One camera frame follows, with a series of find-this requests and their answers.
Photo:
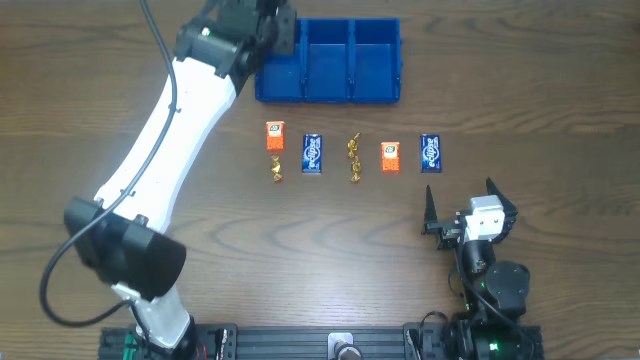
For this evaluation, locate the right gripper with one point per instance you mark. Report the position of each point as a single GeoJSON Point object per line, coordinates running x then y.
{"type": "Point", "coordinates": [447, 232]}

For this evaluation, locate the orange candy box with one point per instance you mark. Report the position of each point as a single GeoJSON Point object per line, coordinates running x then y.
{"type": "Point", "coordinates": [390, 159]}
{"type": "Point", "coordinates": [275, 141]}

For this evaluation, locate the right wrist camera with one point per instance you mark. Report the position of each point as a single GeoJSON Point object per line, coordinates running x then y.
{"type": "Point", "coordinates": [485, 217]}

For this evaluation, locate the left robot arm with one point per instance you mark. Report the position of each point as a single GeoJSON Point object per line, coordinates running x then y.
{"type": "Point", "coordinates": [190, 100]}

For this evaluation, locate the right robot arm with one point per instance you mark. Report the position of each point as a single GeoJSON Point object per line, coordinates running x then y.
{"type": "Point", "coordinates": [507, 290]}

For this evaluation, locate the blue candy pack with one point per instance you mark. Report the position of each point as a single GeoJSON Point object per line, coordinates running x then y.
{"type": "Point", "coordinates": [312, 154]}
{"type": "Point", "coordinates": [430, 153]}

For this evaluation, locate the gold candy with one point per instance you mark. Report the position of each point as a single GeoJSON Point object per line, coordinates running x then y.
{"type": "Point", "coordinates": [353, 146]}
{"type": "Point", "coordinates": [276, 170]}
{"type": "Point", "coordinates": [356, 170]}

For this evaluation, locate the blue tray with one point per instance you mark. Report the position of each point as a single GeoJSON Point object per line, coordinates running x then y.
{"type": "Point", "coordinates": [325, 70]}

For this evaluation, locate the mounting rail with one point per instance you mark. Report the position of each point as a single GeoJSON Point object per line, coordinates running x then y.
{"type": "Point", "coordinates": [290, 342]}

